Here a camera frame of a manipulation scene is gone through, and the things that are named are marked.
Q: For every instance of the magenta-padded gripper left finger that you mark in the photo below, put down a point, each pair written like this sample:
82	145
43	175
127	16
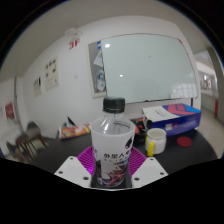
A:
71	170

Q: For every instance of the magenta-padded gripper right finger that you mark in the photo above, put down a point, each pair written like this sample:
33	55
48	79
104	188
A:
150	170

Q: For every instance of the clear black-capped drink bottle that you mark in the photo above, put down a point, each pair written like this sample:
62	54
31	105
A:
112	143

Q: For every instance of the flat orange printed box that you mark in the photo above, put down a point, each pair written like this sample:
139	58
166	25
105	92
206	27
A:
75	130

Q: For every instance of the flat round red coaster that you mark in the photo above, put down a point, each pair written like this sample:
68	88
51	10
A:
184	141

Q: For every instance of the red and black tool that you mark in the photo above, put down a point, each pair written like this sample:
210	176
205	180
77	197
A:
140	126

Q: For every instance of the dark chair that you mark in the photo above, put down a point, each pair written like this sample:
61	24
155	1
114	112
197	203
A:
26	140

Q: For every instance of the blue and white cardboard box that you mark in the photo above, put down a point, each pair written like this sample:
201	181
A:
180	118

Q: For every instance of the red fire extinguisher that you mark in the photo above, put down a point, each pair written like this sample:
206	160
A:
217	108

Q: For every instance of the large glass whiteboard on stand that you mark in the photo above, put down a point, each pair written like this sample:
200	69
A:
146	66

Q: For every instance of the small white wall poster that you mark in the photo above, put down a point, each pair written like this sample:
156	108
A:
37	86

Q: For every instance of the large white wall poster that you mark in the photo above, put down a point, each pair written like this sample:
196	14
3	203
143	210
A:
52	73

